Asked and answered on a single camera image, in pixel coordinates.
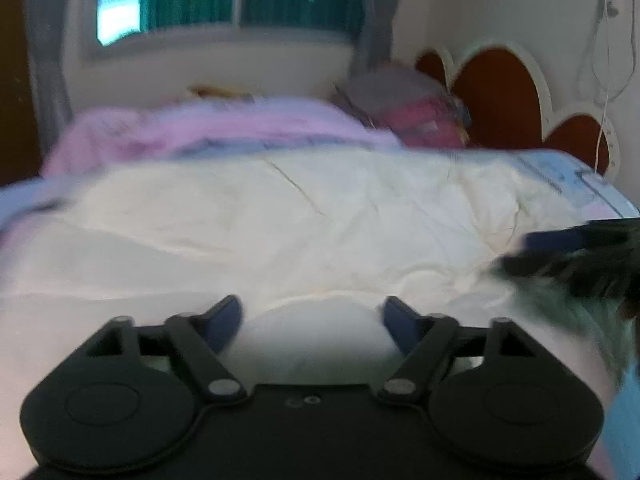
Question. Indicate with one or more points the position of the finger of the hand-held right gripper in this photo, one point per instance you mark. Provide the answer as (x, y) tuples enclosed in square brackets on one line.
[(535, 264), (555, 241)]

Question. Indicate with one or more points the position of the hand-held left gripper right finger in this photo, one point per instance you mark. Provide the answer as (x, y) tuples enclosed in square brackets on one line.
[(400, 321)]

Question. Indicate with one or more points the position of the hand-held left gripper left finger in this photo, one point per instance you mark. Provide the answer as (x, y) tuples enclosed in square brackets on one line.
[(226, 321)]

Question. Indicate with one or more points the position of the pile of folded clothes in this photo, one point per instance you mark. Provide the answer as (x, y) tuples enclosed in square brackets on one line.
[(410, 105)]

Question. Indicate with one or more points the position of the white bed sheet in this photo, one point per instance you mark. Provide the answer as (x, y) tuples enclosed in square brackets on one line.
[(590, 180)]

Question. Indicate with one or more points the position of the brown and white headboard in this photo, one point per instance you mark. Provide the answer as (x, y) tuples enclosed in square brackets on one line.
[(500, 95)]

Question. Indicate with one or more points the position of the pink blanket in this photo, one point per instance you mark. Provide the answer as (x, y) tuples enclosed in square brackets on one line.
[(210, 127)]

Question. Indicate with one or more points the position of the grey curtain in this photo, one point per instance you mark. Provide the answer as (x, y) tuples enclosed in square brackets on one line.
[(47, 45), (380, 15)]

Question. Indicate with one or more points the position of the brown wooden door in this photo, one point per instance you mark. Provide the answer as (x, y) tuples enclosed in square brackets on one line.
[(17, 85)]

